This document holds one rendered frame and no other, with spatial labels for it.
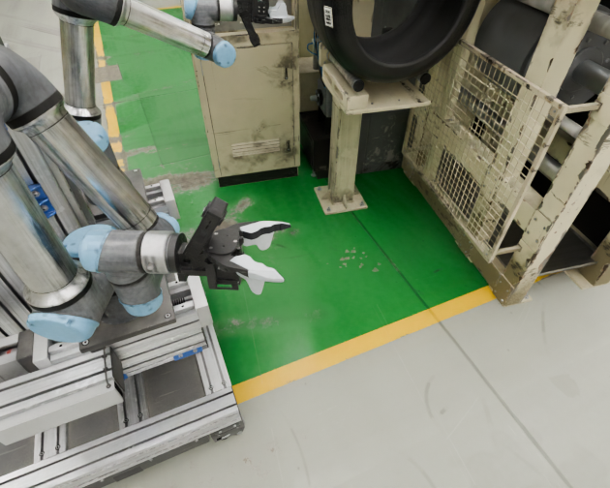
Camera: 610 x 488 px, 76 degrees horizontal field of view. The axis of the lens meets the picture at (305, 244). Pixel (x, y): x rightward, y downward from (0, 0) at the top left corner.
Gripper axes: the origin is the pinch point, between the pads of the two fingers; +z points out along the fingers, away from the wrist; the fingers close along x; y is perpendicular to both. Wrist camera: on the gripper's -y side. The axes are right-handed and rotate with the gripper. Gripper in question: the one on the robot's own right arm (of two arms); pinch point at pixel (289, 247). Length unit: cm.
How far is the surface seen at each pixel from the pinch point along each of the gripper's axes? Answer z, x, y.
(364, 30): 23, -143, -11
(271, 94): -23, -170, 25
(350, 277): 23, -98, 94
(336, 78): 11, -121, 4
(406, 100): 40, -116, 10
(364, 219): 33, -143, 88
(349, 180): 23, -154, 68
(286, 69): -14, -171, 12
